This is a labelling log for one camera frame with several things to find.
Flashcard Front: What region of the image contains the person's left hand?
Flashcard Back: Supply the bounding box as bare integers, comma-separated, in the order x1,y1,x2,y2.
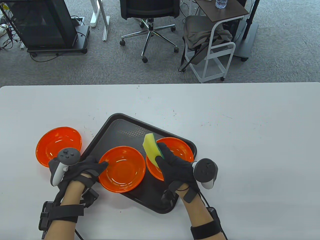
59,155,109,188

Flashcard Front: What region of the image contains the person's right hand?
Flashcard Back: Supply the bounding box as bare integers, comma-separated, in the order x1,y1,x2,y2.
155,142,200,193

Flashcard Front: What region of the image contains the orange bowl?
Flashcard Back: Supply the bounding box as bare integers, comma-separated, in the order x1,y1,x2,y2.
98,146,146,193
146,137,194,182
36,127,82,168

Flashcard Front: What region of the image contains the green yellow sponge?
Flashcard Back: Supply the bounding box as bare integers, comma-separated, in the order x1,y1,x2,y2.
142,133,165,168

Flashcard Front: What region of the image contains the person's right forearm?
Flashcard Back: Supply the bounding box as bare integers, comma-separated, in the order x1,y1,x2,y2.
176,184,220,240

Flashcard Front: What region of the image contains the person's left forearm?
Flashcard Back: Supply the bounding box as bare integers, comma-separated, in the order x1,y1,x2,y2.
42,181,85,240

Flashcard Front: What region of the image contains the grey left hand controller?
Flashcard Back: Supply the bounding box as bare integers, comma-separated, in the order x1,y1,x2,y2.
48,148,81,187

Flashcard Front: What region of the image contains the black tray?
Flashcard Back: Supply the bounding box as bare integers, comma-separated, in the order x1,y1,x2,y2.
84,113,197,214

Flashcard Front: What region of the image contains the white aluminium foot bar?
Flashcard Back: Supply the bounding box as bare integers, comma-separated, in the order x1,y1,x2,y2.
102,15,110,42

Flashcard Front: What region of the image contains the grey jacket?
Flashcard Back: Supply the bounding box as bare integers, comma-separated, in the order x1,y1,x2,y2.
179,15,233,73

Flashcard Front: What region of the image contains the grey stand base black pole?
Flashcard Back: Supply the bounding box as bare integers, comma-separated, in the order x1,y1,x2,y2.
234,0,259,62

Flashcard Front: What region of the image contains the floor outlet box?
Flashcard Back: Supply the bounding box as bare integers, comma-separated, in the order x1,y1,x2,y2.
71,16,85,27

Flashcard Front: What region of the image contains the black rolling display cabinet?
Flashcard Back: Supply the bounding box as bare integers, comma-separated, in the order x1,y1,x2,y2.
0,0,90,56

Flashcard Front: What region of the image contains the white desk leg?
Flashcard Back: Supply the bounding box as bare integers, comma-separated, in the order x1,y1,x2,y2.
89,0,104,28

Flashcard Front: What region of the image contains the white cart with wood top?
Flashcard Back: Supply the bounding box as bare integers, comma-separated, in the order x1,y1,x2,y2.
186,0,250,83

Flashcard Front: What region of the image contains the black office chair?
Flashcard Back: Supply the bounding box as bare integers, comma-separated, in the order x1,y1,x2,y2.
119,0,180,63

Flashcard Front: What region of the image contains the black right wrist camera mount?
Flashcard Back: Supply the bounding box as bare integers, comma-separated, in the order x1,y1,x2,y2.
161,181,198,207

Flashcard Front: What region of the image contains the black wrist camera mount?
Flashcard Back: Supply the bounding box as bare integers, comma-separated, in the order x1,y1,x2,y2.
80,175,100,208
161,181,198,207

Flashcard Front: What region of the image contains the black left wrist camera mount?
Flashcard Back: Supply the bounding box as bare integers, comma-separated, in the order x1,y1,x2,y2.
80,175,100,208

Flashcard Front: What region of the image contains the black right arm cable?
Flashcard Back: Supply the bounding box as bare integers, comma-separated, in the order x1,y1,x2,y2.
199,192,228,240

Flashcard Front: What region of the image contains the black left forearm strap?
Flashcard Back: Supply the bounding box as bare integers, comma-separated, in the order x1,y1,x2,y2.
38,201,85,232

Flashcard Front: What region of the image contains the black forearm strap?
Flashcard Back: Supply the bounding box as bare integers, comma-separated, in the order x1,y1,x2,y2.
190,207,223,240
38,201,85,232

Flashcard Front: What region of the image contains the black right forearm strap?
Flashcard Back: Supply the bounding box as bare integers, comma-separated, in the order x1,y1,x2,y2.
190,207,223,240

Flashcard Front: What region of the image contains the tangle of floor cables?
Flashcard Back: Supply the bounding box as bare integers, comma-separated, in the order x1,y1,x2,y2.
0,4,22,50

